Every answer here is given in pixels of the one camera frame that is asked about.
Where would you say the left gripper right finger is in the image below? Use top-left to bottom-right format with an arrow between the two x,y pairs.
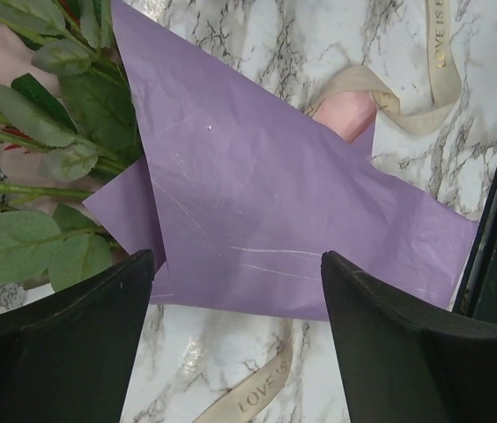
321,251 -> 497,422

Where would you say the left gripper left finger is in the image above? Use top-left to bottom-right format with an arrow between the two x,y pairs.
0,249 -> 154,422

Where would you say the pink wrapping paper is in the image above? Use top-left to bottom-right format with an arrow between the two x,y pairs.
0,24 -> 377,192

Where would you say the purple wrapping paper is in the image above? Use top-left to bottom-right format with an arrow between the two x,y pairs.
85,1 -> 477,321

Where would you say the beige printed ribbon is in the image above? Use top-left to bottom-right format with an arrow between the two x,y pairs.
193,1 -> 462,422

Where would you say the peach pink flower stem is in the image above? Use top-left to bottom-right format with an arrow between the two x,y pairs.
0,1 -> 142,291

